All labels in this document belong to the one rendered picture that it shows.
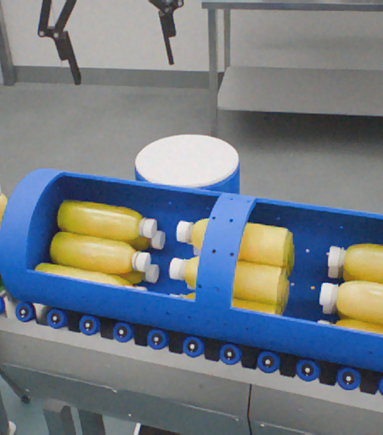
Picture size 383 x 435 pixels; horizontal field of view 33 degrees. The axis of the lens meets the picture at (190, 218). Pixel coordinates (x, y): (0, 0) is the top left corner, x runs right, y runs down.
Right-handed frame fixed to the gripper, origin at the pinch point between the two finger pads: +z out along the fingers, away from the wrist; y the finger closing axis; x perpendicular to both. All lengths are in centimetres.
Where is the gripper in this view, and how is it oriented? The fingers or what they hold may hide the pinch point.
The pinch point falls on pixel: (122, 64)
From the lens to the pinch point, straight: 94.6
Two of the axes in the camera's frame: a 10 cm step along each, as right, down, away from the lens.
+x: 1.0, 5.4, -8.3
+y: -9.8, 2.1, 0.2
